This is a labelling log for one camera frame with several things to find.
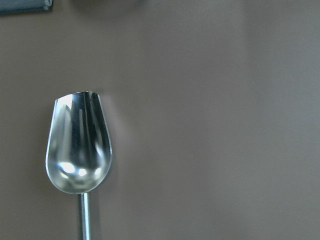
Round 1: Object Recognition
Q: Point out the steel ice scoop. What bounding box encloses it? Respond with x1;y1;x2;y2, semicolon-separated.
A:
45;91;113;240

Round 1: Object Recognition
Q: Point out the dark grey folded cloth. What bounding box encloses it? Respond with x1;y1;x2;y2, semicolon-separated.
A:
0;0;53;15

